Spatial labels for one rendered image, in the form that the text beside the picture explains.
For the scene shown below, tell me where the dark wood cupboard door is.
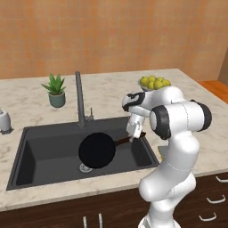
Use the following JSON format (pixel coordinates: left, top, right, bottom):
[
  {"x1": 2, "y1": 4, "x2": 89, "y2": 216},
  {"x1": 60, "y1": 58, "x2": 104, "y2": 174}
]
[
  {"x1": 0, "y1": 197, "x2": 94, "y2": 228},
  {"x1": 92, "y1": 187, "x2": 153, "y2": 228}
]

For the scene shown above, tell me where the dark wood drawer front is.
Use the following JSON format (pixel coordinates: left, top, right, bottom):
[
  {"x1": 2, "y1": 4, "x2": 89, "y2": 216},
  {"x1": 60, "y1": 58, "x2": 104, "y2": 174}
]
[
  {"x1": 193, "y1": 172, "x2": 228, "y2": 198},
  {"x1": 174, "y1": 204, "x2": 228, "y2": 228},
  {"x1": 179, "y1": 186, "x2": 228, "y2": 216}
]

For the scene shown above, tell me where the green plant in grey pot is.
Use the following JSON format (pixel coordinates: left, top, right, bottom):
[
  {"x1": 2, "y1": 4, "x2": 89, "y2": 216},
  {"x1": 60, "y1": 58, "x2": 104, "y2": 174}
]
[{"x1": 40, "y1": 73, "x2": 67, "y2": 109}]

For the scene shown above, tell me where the white small appliance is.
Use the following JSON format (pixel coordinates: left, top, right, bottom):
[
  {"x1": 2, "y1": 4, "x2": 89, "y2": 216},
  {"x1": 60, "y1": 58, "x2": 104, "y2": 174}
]
[{"x1": 0, "y1": 109, "x2": 14, "y2": 135}]

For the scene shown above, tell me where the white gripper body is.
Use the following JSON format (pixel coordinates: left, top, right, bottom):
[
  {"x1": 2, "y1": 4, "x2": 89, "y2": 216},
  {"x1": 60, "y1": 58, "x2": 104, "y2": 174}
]
[{"x1": 126, "y1": 119, "x2": 145, "y2": 141}]

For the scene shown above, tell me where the metal sink drain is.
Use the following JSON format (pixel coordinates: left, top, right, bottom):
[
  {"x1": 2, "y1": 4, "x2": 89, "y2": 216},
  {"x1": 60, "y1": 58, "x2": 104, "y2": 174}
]
[{"x1": 78, "y1": 162, "x2": 94, "y2": 174}]

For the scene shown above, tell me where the white drawer handle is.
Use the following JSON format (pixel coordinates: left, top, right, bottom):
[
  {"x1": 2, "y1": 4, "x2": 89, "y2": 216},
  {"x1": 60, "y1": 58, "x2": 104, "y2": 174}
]
[
  {"x1": 198, "y1": 212, "x2": 218, "y2": 223},
  {"x1": 206, "y1": 194, "x2": 227, "y2": 205},
  {"x1": 215, "y1": 175, "x2": 228, "y2": 183}
]

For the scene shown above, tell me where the grey fruit bowl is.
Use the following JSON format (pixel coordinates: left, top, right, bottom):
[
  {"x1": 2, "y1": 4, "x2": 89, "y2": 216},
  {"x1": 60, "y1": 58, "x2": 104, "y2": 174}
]
[{"x1": 137, "y1": 77, "x2": 173, "y2": 92}]

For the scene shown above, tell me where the dark grey tap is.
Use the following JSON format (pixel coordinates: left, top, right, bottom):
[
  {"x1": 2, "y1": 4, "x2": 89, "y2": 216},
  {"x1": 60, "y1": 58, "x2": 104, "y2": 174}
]
[{"x1": 74, "y1": 70, "x2": 95, "y2": 129}]

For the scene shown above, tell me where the dark grey sink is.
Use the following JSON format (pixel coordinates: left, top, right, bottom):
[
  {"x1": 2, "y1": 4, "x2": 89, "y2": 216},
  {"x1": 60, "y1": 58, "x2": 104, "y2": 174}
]
[{"x1": 5, "y1": 116, "x2": 161, "y2": 191}]

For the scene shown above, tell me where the black pan with brown handle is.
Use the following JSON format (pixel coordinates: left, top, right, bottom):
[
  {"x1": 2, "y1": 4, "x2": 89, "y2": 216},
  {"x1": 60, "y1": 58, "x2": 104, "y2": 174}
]
[{"x1": 77, "y1": 132, "x2": 147, "y2": 170}]

